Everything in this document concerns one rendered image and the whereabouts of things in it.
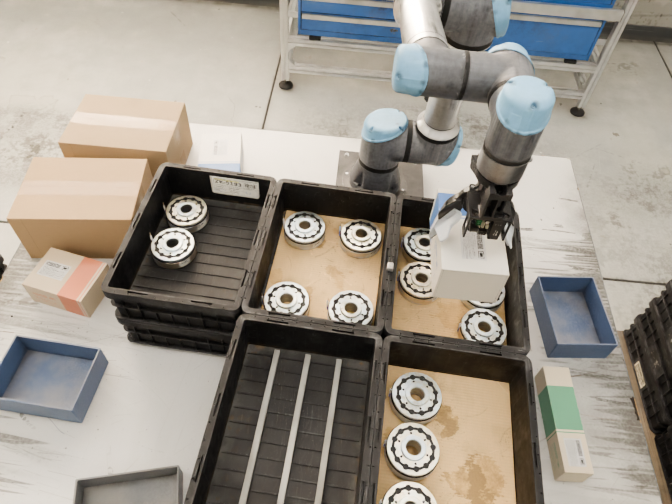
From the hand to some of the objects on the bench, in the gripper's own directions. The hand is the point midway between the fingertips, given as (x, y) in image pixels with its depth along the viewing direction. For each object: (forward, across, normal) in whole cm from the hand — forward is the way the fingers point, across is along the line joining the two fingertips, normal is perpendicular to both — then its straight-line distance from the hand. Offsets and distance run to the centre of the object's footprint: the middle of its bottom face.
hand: (468, 238), depth 105 cm
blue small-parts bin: (+41, +36, +9) cm, 55 cm away
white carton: (+41, -62, +50) cm, 90 cm away
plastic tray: (+41, -59, -52) cm, 89 cm away
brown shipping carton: (+41, -92, +26) cm, 104 cm away
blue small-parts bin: (+41, -86, -21) cm, 98 cm away
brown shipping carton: (+42, -89, +53) cm, 112 cm away
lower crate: (+41, -57, +10) cm, 71 cm away
